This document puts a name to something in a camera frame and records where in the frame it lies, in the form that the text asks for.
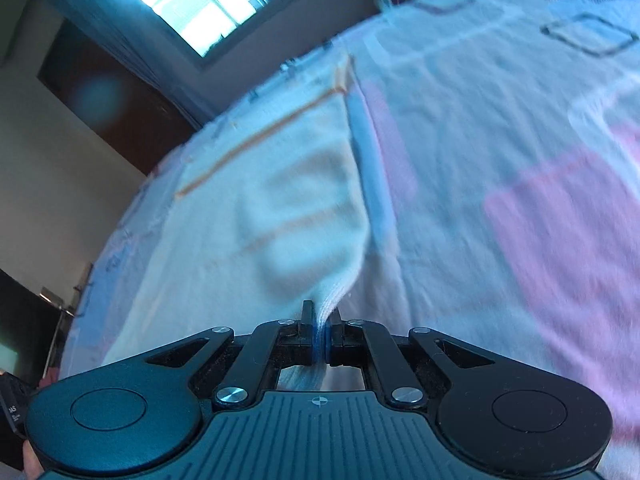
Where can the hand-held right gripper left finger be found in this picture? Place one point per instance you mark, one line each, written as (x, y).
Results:
(314, 342)

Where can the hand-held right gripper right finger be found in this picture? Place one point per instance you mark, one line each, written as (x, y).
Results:
(331, 342)

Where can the cream knitted sweater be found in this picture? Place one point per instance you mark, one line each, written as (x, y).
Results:
(240, 200)

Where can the patterned pink blue bedsheet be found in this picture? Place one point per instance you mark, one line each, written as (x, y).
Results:
(500, 135)

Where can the dark wooden wardrobe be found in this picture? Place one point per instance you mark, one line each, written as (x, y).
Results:
(110, 110)

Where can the grey curtain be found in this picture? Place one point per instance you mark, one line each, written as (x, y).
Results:
(130, 55)

